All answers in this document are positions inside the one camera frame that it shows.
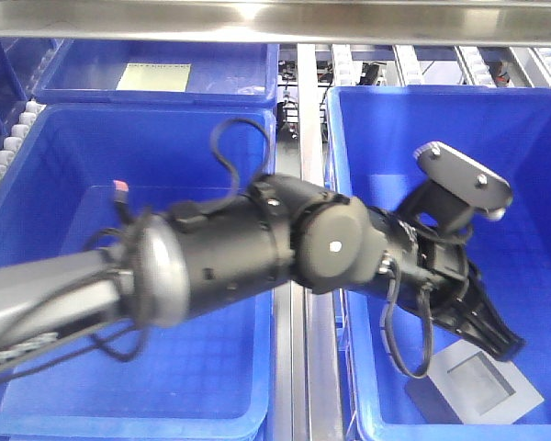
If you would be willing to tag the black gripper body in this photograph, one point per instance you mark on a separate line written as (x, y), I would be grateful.
(429, 275)

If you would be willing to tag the gray square base block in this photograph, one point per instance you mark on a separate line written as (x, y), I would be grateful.
(465, 385)

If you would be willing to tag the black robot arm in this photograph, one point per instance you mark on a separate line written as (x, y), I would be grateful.
(168, 268)

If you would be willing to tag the blue target bin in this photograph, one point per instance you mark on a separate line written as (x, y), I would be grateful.
(374, 132)

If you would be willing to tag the blue bin with paper label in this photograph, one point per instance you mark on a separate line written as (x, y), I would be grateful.
(229, 74)

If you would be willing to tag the blue bin left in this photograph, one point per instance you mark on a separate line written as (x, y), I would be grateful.
(208, 379)

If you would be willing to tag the steel roller conveyor rack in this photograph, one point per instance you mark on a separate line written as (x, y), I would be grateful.
(307, 399)

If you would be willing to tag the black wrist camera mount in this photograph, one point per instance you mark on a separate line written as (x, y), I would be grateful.
(456, 188)

